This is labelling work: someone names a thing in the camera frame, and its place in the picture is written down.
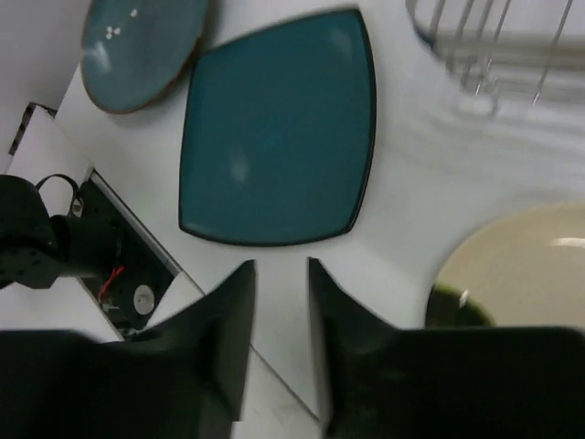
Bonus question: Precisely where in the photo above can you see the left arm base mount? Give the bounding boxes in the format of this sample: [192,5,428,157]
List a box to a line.
[80,172,179,339]

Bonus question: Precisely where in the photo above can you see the wire dish rack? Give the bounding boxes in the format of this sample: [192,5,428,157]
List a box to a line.
[406,1,584,122]

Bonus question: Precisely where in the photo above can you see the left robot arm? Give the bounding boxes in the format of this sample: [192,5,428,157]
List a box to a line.
[1,175,122,289]

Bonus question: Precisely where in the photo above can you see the teal square plate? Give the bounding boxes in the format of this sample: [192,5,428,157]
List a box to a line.
[178,7,377,247]

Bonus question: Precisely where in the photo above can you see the shiny gold cream plate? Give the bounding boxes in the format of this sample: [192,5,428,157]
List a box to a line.
[425,202,584,328]

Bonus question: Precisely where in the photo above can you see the teal round plate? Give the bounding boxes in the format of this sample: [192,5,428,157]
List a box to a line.
[80,1,210,114]

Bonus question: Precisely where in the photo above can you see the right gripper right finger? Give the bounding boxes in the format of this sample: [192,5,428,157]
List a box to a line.
[308,258,584,438]

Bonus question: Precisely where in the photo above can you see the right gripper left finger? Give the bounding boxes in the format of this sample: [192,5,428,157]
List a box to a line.
[1,261,256,438]

